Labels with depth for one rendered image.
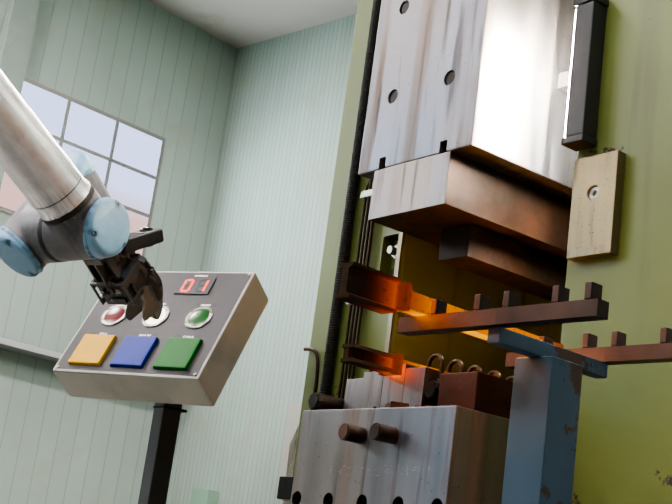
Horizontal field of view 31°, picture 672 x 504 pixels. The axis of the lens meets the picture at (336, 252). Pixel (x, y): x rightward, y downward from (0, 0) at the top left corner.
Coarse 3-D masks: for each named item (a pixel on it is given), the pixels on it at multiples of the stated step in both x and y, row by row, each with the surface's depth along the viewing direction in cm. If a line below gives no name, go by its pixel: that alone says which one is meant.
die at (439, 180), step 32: (416, 160) 214; (448, 160) 207; (384, 192) 219; (416, 192) 212; (448, 192) 206; (480, 192) 211; (512, 192) 216; (544, 192) 221; (384, 224) 222; (416, 224) 219; (448, 224) 216; (480, 224) 214; (512, 224) 215; (544, 224) 220
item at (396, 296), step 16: (352, 272) 147; (368, 272) 148; (352, 288) 146; (368, 288) 148; (384, 288) 150; (400, 288) 151; (368, 304) 148; (384, 304) 150; (400, 304) 150; (416, 304) 152; (448, 304) 156; (480, 336) 162
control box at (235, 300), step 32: (192, 288) 242; (224, 288) 240; (256, 288) 241; (96, 320) 245; (128, 320) 242; (224, 320) 232; (256, 320) 241; (64, 352) 241; (224, 352) 230; (64, 384) 240; (96, 384) 236; (128, 384) 232; (160, 384) 228; (192, 384) 224; (224, 384) 230
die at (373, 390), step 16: (416, 368) 199; (352, 384) 211; (368, 384) 208; (384, 384) 205; (400, 384) 202; (416, 384) 198; (352, 400) 210; (368, 400) 207; (384, 400) 204; (400, 400) 200; (416, 400) 197; (432, 400) 198
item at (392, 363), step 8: (344, 344) 199; (352, 344) 197; (352, 352) 198; (360, 352) 199; (368, 352) 200; (376, 352) 200; (384, 352) 201; (344, 360) 198; (352, 360) 196; (360, 360) 198; (368, 360) 200; (376, 360) 201; (384, 360) 202; (392, 360) 202; (400, 360) 202; (368, 368) 201; (376, 368) 200; (384, 368) 200; (392, 368) 202; (400, 368) 202; (432, 368) 207
